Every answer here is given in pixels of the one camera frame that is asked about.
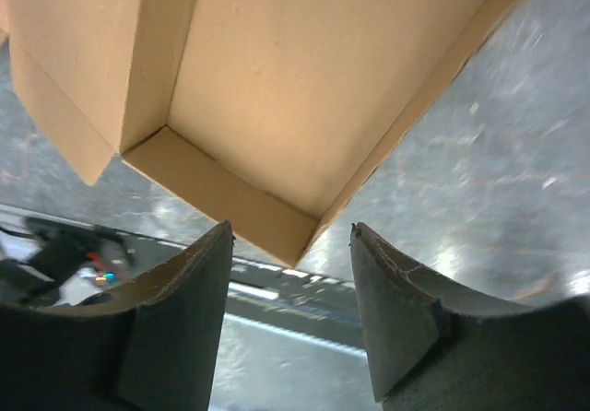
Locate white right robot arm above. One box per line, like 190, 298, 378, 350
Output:
1, 222, 542, 410

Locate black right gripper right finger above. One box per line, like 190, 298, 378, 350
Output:
349, 222, 532, 403

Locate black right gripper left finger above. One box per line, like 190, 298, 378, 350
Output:
76, 221, 233, 410

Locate brown cardboard box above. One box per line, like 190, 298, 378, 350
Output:
1, 0, 523, 266

